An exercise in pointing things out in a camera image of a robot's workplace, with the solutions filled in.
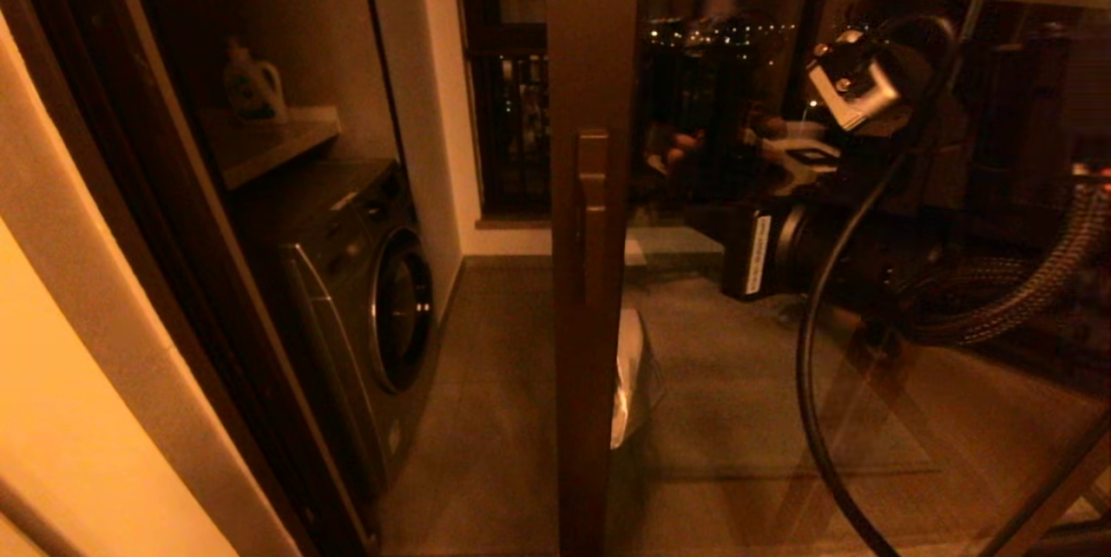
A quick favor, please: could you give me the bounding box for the brown framed sliding glass door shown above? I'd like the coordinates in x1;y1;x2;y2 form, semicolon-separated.
545;0;1111;557

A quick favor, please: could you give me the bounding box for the stone window sill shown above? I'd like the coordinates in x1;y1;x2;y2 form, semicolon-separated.
475;214;552;233

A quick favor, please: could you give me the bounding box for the glass window with wooden frame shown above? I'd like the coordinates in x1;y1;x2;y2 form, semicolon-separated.
764;0;1111;557

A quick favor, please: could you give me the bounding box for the grey front-load washing machine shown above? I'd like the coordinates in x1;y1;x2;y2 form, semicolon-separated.
230;158;440;497

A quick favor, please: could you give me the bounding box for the white detergent jug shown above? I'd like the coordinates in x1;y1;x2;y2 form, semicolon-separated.
221;37;289;123

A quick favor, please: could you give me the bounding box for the braided right arm cable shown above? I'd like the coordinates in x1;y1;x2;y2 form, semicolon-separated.
903;184;1111;348

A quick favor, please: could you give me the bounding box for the wooden wall shelf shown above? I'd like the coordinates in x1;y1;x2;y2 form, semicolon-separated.
195;106;343;192

